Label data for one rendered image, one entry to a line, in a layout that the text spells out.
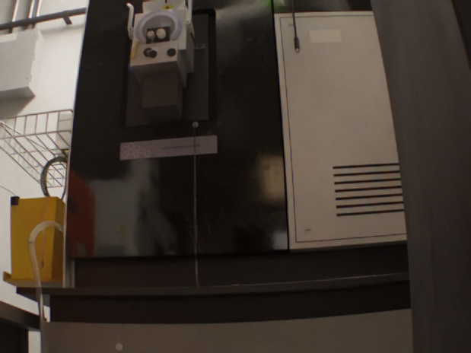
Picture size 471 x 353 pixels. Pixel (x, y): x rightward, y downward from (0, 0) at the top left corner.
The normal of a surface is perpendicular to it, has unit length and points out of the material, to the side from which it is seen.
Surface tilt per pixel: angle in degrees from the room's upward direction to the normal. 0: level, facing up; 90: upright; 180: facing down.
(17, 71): 90
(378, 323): 90
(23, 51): 90
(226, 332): 90
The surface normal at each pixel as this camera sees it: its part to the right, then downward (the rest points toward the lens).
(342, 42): -0.10, -0.33
